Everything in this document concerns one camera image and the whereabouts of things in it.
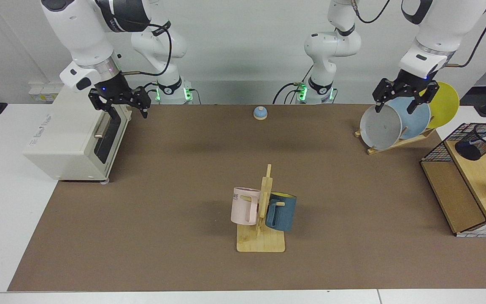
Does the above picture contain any black mesh pen holder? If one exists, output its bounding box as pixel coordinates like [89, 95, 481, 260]
[455, 123, 486, 161]

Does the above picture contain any light blue plate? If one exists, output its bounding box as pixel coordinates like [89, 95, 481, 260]
[389, 98, 431, 140]

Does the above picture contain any grey plate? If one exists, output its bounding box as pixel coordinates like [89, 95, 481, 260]
[359, 104, 403, 149]

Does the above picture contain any yellow plate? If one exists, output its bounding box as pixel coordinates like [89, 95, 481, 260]
[424, 82, 460, 129]

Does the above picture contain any wooden plate rack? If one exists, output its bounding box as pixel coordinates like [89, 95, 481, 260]
[354, 127, 436, 155]

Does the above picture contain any pale toaster oven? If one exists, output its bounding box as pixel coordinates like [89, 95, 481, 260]
[23, 80, 133, 183]

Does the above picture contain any white power strip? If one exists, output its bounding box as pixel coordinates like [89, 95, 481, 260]
[29, 82, 64, 104]

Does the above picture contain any brown table cloth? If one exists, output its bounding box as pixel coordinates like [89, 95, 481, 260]
[8, 104, 486, 292]

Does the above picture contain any pink cup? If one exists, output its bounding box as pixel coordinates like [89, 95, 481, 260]
[231, 187, 261, 226]

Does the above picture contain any dark blue cup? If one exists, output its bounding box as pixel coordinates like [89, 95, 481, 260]
[265, 192, 297, 232]

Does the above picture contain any wooden cup stand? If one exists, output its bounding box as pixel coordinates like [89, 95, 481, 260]
[237, 164, 286, 253]

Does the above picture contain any wire basket with wooden floor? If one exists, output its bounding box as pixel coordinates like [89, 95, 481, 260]
[420, 122, 486, 238]

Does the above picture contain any black base cable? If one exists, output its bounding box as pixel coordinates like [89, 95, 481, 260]
[273, 68, 311, 105]

